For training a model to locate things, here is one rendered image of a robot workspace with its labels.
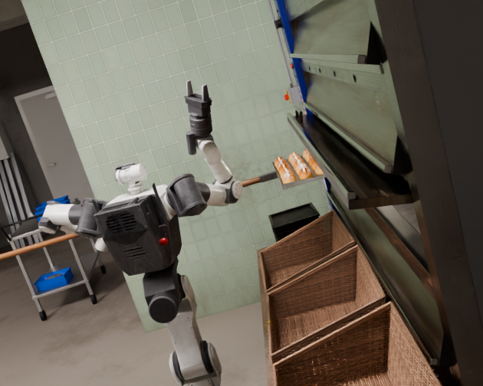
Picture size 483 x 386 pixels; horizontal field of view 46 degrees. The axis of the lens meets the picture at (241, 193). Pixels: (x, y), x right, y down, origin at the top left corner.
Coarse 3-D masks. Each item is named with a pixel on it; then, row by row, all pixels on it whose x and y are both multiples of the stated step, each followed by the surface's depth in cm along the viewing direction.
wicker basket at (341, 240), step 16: (320, 224) 315; (336, 224) 306; (288, 240) 317; (304, 240) 317; (320, 240) 317; (336, 240) 308; (352, 240) 264; (272, 256) 319; (288, 256) 319; (304, 256) 320; (320, 256) 320; (336, 256) 263; (272, 272) 321; (288, 272) 316; (304, 272) 264; (336, 272) 264; (272, 288) 266; (288, 304) 268
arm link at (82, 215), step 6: (78, 204) 237; (84, 204) 232; (90, 204) 231; (72, 210) 235; (78, 210) 233; (84, 210) 231; (90, 210) 231; (72, 216) 234; (78, 216) 233; (84, 216) 230; (90, 216) 230; (72, 222) 236; (78, 222) 232; (84, 222) 229; (90, 222) 230; (96, 222) 231; (84, 228) 229; (90, 228) 229; (96, 228) 231
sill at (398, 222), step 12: (384, 216) 184; (396, 216) 181; (384, 228) 184; (396, 228) 171; (408, 228) 169; (396, 240) 168; (408, 240) 160; (420, 240) 157; (408, 252) 156; (420, 252) 150; (420, 264) 144
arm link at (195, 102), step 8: (184, 96) 224; (192, 96) 224; (200, 96) 222; (192, 104) 221; (200, 104) 218; (208, 104) 218; (192, 112) 223; (200, 112) 220; (208, 112) 222; (192, 120) 223; (200, 120) 222; (208, 120) 223; (192, 128) 225; (200, 128) 224; (208, 128) 225
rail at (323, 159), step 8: (296, 120) 270; (296, 128) 255; (304, 136) 221; (312, 144) 201; (320, 152) 183; (320, 160) 177; (328, 160) 170; (328, 168) 161; (336, 168) 158; (336, 176) 149; (344, 184) 140; (344, 192) 136; (352, 192) 132
